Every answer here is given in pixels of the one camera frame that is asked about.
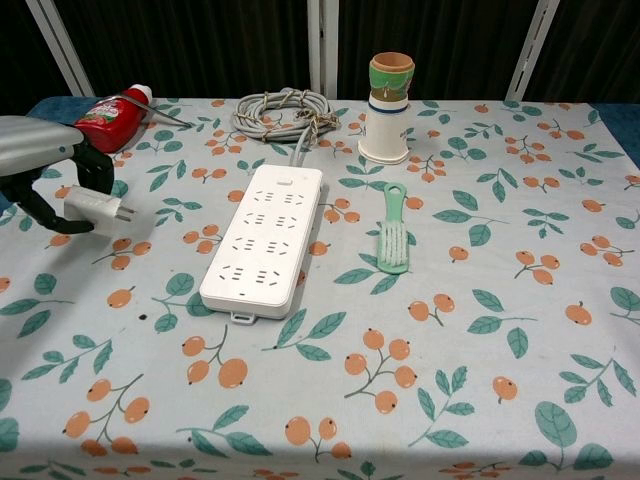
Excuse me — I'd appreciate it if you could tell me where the floral tablecloth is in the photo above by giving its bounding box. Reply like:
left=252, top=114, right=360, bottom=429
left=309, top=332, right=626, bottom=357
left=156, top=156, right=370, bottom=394
left=0, top=97, right=640, bottom=480

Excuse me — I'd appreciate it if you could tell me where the green plastic brush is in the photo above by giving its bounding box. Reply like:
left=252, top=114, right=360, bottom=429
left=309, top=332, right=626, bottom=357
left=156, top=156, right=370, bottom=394
left=374, top=182, right=412, bottom=275

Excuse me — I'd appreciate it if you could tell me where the black pleated curtain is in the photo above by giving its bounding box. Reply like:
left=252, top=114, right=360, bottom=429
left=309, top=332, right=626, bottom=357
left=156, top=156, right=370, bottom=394
left=0, top=0, right=640, bottom=121

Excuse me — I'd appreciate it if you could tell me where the red ketchup bottle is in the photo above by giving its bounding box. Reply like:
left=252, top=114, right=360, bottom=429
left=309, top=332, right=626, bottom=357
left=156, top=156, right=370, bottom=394
left=73, top=84, right=152, bottom=154

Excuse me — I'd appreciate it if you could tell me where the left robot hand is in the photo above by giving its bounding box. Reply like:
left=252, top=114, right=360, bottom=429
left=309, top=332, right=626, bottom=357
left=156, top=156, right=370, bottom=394
left=0, top=114, right=116, bottom=235

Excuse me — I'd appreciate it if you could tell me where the white frame post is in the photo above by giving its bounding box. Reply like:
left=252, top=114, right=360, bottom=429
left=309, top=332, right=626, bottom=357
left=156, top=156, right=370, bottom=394
left=504, top=0, right=561, bottom=104
left=29, top=0, right=96, bottom=99
left=307, top=0, right=340, bottom=99

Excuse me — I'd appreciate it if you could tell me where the white paper cup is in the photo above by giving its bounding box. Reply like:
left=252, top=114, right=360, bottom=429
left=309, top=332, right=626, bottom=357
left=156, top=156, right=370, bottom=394
left=357, top=97, right=411, bottom=165

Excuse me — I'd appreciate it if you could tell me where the green brown paper cup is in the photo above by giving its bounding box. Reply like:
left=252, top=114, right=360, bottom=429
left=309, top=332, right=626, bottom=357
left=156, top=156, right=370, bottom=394
left=369, top=52, right=416, bottom=104

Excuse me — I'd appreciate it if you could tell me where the white plug adapter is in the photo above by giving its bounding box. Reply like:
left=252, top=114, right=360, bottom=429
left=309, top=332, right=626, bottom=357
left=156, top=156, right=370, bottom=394
left=63, top=184, right=137, bottom=237

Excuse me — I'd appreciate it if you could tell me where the white power strip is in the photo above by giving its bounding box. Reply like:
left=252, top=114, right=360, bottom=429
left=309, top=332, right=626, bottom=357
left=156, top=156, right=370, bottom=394
left=198, top=164, right=324, bottom=326

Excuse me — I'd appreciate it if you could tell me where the grey cable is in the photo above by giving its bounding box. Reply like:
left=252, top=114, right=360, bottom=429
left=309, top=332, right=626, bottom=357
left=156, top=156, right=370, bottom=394
left=233, top=87, right=341, bottom=169

